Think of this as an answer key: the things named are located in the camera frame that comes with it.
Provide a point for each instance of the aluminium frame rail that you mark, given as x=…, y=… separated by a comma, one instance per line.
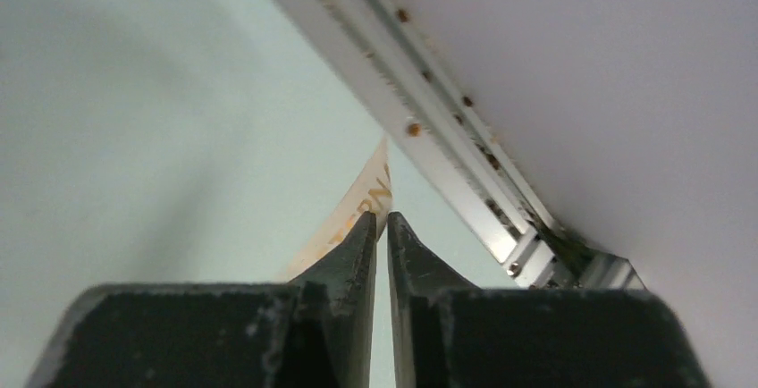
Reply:
x=377, y=48

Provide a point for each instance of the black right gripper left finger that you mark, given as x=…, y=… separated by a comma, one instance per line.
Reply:
x=330, y=341

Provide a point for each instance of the cream ribbon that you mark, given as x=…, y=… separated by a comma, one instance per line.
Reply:
x=371, y=192

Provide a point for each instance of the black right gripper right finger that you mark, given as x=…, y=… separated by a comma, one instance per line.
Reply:
x=417, y=276

